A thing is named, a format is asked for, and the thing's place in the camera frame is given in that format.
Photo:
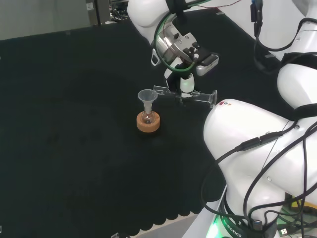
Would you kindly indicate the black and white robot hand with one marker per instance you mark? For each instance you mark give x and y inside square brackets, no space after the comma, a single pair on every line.
[187,84]

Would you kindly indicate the clear graduated cylinder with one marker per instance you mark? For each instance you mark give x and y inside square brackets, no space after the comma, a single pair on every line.
[203,97]

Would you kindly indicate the round-bottom glass flask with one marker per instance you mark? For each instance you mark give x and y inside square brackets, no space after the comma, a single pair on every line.
[148,117]

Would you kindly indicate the clear plastic funnel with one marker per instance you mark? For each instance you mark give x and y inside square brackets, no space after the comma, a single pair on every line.
[147,97]

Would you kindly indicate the grey cabinet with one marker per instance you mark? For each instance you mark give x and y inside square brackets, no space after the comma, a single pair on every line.
[91,12]

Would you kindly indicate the black cloth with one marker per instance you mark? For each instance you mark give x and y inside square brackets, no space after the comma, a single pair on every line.
[74,124]

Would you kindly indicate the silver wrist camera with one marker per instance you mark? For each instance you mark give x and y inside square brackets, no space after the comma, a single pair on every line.
[208,65]

